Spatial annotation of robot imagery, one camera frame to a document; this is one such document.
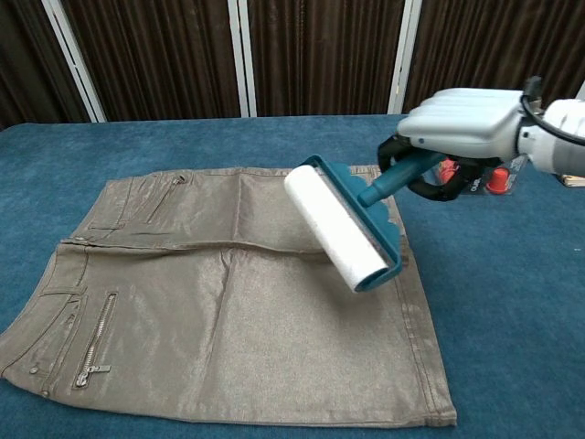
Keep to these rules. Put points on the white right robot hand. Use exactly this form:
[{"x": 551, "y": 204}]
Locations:
[{"x": 461, "y": 123}]

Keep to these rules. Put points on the teal lint roller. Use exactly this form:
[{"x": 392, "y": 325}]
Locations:
[{"x": 336, "y": 224}]

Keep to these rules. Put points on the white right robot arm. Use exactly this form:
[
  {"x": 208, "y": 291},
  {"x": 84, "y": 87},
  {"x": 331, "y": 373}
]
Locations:
[{"x": 553, "y": 137}]

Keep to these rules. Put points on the khaki metallic zip skirt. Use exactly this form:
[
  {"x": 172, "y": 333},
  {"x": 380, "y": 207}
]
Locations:
[{"x": 228, "y": 320}]

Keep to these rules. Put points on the red coffee capsule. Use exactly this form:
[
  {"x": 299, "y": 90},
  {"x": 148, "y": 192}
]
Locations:
[
  {"x": 448, "y": 171},
  {"x": 497, "y": 180}
]

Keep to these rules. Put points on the clear plastic capsule box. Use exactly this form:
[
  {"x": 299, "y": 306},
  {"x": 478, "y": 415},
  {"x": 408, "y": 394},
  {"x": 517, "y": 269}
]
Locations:
[{"x": 477, "y": 180}]

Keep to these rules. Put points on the brown pleated curtain panel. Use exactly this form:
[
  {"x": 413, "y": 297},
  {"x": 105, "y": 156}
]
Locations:
[
  {"x": 480, "y": 46},
  {"x": 324, "y": 55},
  {"x": 155, "y": 59},
  {"x": 27, "y": 59}
]

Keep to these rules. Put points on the brown spiral notebook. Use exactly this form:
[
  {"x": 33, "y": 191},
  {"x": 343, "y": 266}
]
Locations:
[{"x": 575, "y": 181}]

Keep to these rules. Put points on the blue table cloth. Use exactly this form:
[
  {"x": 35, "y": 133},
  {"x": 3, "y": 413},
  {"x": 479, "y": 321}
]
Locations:
[{"x": 292, "y": 142}]

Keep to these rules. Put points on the white screen frame post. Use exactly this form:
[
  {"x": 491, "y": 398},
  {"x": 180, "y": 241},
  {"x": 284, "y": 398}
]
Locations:
[
  {"x": 242, "y": 59},
  {"x": 73, "y": 59},
  {"x": 581, "y": 93},
  {"x": 404, "y": 55}
]

